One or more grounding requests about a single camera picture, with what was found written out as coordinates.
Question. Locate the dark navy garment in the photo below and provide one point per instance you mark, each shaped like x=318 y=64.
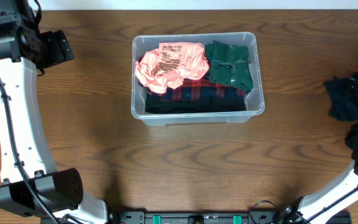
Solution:
x=343 y=93

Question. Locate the red navy plaid shirt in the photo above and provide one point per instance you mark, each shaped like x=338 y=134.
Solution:
x=203 y=87

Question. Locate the clear plastic storage bin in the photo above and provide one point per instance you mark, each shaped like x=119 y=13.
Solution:
x=254 y=101

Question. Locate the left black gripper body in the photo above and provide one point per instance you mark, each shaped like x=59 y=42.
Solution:
x=62 y=45

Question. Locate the dark green garment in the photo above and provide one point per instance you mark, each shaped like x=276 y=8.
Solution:
x=229 y=65

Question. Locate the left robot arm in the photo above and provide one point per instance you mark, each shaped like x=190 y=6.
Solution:
x=31 y=184

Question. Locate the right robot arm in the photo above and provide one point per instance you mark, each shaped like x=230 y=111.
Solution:
x=322 y=205

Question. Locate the pink printed t-shirt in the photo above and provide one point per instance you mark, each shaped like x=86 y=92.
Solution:
x=169 y=65

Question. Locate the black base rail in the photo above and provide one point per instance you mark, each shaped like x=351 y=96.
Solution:
x=194 y=218

